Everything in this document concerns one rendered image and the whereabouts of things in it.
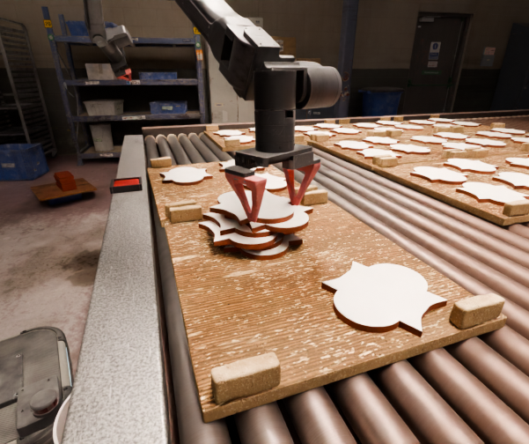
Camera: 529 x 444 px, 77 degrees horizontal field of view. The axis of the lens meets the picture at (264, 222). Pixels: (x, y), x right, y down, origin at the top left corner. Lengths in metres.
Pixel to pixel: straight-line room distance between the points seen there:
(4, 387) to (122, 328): 1.05
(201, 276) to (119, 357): 0.14
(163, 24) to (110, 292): 5.49
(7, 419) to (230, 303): 1.07
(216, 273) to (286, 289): 0.10
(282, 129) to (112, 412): 0.37
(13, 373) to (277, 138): 1.27
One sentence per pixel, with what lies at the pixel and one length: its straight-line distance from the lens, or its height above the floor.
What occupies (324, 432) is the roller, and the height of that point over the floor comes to 0.92.
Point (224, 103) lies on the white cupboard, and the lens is 5.33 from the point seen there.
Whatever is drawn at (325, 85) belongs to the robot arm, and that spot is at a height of 1.17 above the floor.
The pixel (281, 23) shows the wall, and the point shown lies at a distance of 6.09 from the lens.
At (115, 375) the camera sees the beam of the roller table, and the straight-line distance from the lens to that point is 0.40.
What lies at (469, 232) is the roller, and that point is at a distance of 0.74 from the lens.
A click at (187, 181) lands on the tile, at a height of 0.95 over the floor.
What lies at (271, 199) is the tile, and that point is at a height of 0.99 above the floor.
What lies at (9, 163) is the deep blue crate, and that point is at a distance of 5.01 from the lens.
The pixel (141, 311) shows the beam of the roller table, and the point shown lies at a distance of 0.46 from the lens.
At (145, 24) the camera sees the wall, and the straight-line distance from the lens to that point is 5.88.
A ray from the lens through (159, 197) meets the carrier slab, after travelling 0.78.
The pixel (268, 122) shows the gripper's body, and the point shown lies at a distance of 0.46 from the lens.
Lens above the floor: 1.19
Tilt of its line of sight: 24 degrees down
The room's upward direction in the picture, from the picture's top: straight up
